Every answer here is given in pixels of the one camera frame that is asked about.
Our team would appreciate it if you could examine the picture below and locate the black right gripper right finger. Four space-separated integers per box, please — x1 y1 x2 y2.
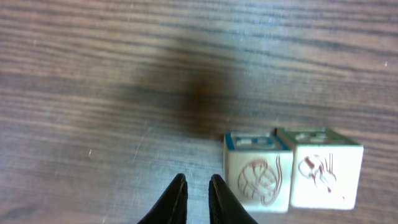
208 174 257 224

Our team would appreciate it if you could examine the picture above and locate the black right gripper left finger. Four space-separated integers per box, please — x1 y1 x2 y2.
138 173 188 224

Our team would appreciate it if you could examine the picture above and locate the blue-topped wooden letter block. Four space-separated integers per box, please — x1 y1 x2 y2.
223 131 294 213

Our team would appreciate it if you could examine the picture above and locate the green-sided wooden picture block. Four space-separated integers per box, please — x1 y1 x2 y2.
275 128 364 210

